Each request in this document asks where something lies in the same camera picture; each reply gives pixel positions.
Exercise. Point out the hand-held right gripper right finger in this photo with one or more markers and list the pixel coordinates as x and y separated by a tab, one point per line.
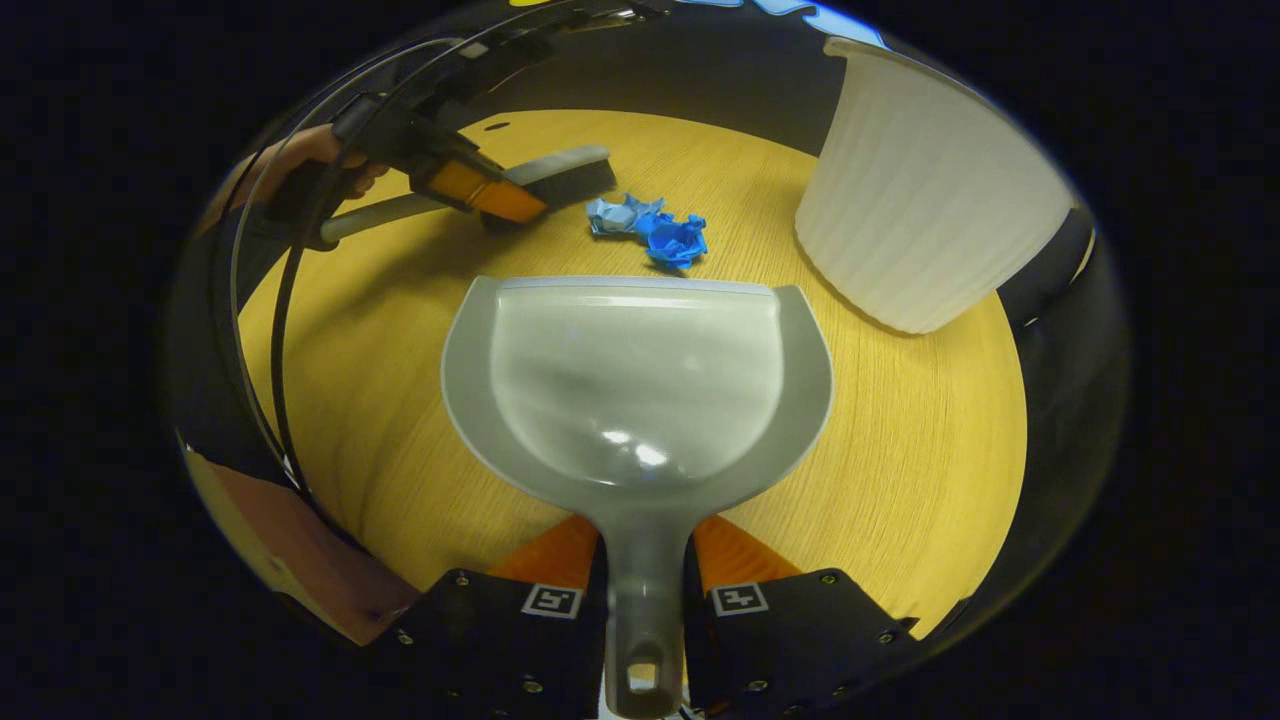
790	640

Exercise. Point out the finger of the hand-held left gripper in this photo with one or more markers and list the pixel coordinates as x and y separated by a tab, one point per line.
480	190

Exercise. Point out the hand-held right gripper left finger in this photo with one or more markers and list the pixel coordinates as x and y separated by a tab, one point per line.
480	640

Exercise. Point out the small grey broom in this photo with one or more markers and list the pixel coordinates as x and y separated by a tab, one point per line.
565	170

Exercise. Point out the light blue paper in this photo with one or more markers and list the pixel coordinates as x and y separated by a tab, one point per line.
615	215

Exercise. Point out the dark blue paper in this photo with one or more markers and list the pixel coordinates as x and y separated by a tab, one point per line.
675	242

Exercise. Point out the grey plastic dustpan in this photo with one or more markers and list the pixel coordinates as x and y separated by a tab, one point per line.
640	380

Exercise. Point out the white ribbed garbage bin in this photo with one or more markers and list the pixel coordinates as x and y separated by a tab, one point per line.
930	200

